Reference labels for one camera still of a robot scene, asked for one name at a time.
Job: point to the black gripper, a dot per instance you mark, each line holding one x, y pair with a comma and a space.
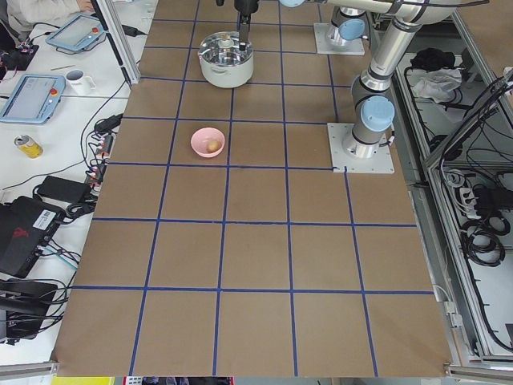
244, 6

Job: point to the glass pot lid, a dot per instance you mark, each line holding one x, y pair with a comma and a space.
222, 49

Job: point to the brown egg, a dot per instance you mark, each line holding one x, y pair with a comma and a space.
213, 146

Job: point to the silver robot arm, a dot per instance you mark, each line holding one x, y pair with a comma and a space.
374, 112
346, 23

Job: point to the pale green steel pot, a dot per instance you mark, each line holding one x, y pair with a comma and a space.
227, 77

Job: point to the pink bowl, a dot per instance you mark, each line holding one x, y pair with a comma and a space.
202, 136

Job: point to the far blue teach pendant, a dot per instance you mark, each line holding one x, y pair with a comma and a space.
79, 34

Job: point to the blue teach pendant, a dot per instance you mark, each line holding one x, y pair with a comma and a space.
34, 99
79, 34

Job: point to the white mug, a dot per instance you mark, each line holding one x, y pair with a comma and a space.
81, 83

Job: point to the power strip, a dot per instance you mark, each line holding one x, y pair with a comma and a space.
101, 146

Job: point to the black white cloth pile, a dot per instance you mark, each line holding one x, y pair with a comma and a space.
441, 78

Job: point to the near blue teach pendant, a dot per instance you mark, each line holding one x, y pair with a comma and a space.
34, 99

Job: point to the yellow drink can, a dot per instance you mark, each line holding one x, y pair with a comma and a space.
28, 146

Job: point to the black power adapter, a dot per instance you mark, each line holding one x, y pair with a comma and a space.
63, 190

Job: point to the black computer box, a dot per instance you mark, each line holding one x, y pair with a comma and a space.
24, 305

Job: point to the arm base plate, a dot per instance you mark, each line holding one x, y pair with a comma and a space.
349, 155
329, 42

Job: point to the aluminium frame post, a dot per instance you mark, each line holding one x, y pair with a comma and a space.
112, 26

